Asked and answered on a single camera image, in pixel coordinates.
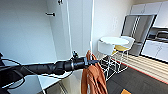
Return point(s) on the orange hooded garment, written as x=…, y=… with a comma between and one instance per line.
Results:
x=95, y=80

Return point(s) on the white wardrobe door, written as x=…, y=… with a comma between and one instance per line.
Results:
x=81, y=26

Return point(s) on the round white table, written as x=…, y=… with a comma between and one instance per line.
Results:
x=113, y=41

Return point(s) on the yellow seat chair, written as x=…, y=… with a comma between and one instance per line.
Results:
x=121, y=49

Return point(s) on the white shell chair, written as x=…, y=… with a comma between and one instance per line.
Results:
x=130, y=40

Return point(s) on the silver refrigerator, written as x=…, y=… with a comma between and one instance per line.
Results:
x=136, y=31

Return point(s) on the white kitchen base cabinets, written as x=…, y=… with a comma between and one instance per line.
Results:
x=155, y=50

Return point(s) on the metal door hinge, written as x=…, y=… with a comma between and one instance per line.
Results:
x=60, y=1

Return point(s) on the tall white wardrobe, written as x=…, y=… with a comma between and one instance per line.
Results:
x=23, y=30

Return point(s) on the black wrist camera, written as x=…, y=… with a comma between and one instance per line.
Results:
x=75, y=54

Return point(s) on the black rail bracket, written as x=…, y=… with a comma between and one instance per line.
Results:
x=50, y=14

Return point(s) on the white kitchen wall cabinets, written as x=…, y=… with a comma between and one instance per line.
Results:
x=150, y=8

